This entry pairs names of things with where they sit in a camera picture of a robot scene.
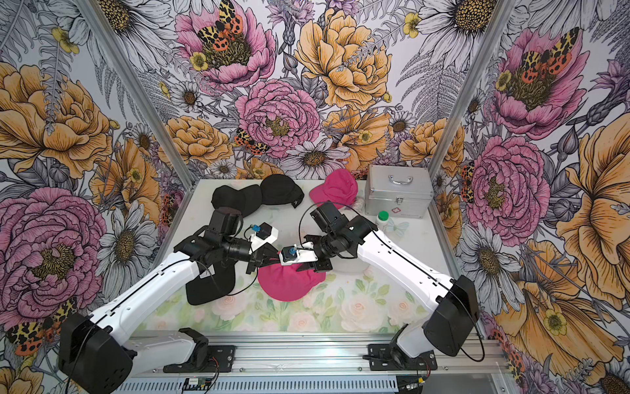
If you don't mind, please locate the white Colorado cap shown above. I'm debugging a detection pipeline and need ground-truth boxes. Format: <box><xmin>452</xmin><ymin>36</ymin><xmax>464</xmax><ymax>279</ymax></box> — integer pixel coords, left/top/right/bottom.
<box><xmin>331</xmin><ymin>257</ymin><xmax>369</xmax><ymax>274</ymax></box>

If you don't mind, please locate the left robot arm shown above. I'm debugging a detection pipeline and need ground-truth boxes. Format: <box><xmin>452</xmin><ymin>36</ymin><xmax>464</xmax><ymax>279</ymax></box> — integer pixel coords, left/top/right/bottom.
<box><xmin>57</xmin><ymin>208</ymin><xmax>278</xmax><ymax>393</ymax></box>

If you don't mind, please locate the black cap back centre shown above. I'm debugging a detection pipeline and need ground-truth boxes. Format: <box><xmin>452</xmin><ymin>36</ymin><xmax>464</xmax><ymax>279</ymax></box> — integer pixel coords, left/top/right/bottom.
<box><xmin>260</xmin><ymin>174</ymin><xmax>305</xmax><ymax>208</ymax></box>

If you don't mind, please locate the pink cap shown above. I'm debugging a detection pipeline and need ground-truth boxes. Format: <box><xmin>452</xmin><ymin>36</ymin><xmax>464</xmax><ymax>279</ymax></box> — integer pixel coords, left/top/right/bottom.
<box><xmin>309</xmin><ymin>168</ymin><xmax>359</xmax><ymax>208</ymax></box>
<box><xmin>258</xmin><ymin>264</ymin><xmax>326</xmax><ymax>302</ymax></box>

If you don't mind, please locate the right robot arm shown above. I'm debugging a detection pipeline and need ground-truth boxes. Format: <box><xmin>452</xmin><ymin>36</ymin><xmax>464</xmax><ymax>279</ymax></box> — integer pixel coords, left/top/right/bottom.
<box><xmin>300</xmin><ymin>202</ymin><xmax>479</xmax><ymax>358</ymax></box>

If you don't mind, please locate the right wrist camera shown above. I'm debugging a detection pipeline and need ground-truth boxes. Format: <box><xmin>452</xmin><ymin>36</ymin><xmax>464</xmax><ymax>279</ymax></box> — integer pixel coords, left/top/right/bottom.
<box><xmin>279</xmin><ymin>246</ymin><xmax>318</xmax><ymax>266</ymax></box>

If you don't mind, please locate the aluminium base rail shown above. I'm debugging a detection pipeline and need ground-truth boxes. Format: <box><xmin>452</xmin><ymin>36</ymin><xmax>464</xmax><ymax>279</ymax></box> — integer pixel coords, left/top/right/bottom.
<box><xmin>109</xmin><ymin>333</ymin><xmax>519</xmax><ymax>393</ymax></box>

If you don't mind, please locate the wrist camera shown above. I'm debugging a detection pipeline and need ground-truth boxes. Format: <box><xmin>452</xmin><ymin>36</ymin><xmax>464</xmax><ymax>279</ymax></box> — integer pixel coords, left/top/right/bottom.
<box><xmin>248</xmin><ymin>223</ymin><xmax>279</xmax><ymax>251</ymax></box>
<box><xmin>279</xmin><ymin>246</ymin><xmax>318</xmax><ymax>266</ymax></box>

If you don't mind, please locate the white bottle green lid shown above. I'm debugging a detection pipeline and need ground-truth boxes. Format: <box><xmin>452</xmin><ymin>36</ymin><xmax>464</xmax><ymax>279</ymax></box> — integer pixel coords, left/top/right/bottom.
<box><xmin>377</xmin><ymin>210</ymin><xmax>390</xmax><ymax>231</ymax></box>

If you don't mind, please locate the black cap with white logo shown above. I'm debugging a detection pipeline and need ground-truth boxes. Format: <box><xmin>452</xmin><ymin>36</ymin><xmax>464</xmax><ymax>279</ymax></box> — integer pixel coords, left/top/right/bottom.
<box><xmin>185</xmin><ymin>260</ymin><xmax>236</xmax><ymax>305</ymax></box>

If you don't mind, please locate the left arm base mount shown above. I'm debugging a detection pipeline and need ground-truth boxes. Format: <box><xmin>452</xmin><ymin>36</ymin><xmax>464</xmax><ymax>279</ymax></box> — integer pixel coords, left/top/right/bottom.
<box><xmin>162</xmin><ymin>328</ymin><xmax>236</xmax><ymax>374</ymax></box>

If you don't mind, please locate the silver first aid case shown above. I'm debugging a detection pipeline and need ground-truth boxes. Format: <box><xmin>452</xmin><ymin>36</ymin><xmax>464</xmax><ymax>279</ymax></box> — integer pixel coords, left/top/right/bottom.
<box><xmin>365</xmin><ymin>165</ymin><xmax>433</xmax><ymax>218</ymax></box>

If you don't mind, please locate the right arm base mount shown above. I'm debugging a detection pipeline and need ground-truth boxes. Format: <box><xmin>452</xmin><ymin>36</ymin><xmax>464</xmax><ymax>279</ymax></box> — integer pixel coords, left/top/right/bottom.
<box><xmin>362</xmin><ymin>324</ymin><xmax>438</xmax><ymax>376</ymax></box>

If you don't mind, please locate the pink cap back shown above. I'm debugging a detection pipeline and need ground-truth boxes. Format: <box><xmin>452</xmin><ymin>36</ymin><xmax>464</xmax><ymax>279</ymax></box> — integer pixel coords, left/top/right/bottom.
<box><xmin>309</xmin><ymin>168</ymin><xmax>359</xmax><ymax>208</ymax></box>

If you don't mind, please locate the black cap back left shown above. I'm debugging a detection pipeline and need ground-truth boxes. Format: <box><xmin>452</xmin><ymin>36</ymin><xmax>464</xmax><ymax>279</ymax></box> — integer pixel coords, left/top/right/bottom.
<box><xmin>212</xmin><ymin>185</ymin><xmax>263</xmax><ymax>217</ymax></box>

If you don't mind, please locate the pink cap front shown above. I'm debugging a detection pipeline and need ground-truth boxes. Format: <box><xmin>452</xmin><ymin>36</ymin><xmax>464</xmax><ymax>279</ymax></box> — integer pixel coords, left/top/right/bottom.
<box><xmin>258</xmin><ymin>264</ymin><xmax>326</xmax><ymax>302</ymax></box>

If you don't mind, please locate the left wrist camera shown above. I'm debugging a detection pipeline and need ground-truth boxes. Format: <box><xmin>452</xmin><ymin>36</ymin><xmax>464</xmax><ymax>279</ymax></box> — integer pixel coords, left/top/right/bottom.
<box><xmin>248</xmin><ymin>223</ymin><xmax>279</xmax><ymax>251</ymax></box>

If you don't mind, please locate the floral table mat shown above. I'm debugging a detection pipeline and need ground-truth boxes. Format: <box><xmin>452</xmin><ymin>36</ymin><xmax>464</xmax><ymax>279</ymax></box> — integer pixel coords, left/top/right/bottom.
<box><xmin>139</xmin><ymin>268</ymin><xmax>428</xmax><ymax>333</ymax></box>

